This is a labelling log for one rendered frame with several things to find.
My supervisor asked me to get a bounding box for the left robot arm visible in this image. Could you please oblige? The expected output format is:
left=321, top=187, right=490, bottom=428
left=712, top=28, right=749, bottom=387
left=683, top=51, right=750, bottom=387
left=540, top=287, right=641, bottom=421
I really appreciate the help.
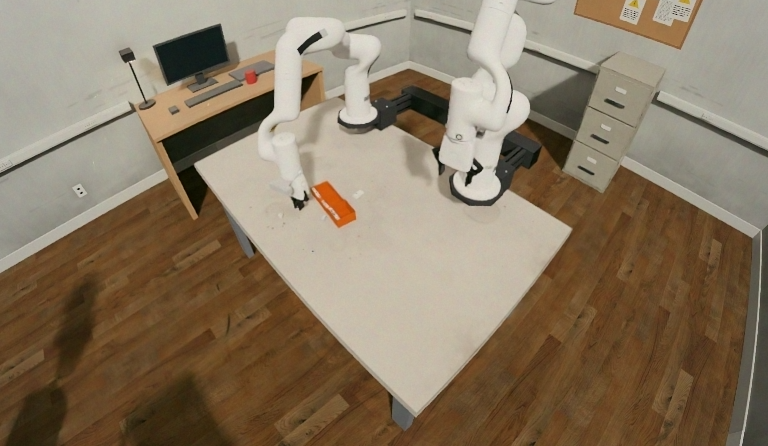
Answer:
left=445, top=0, right=530, bottom=200

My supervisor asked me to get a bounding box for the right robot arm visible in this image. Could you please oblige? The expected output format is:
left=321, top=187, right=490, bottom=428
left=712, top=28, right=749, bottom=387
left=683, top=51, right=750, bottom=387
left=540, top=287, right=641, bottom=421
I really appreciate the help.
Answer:
left=258, top=17, right=382, bottom=196

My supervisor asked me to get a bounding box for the orange open-top bin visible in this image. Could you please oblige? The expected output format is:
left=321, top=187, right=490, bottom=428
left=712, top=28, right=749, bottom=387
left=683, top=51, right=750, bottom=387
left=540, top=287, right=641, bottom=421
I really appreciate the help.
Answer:
left=311, top=181, right=356, bottom=228

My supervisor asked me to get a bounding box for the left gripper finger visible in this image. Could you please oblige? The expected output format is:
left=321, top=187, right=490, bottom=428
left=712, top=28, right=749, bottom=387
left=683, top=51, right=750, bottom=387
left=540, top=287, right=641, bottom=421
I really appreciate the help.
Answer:
left=464, top=158, right=484, bottom=187
left=432, top=146, right=445, bottom=176

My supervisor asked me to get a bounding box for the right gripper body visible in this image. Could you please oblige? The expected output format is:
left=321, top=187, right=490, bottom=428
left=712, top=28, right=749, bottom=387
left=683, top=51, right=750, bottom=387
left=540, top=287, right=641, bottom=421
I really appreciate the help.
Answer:
left=289, top=173, right=310, bottom=200

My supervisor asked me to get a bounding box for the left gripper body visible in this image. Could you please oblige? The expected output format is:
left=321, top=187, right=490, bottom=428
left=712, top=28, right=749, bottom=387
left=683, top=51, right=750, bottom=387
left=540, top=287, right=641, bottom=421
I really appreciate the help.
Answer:
left=439, top=132, right=476, bottom=172

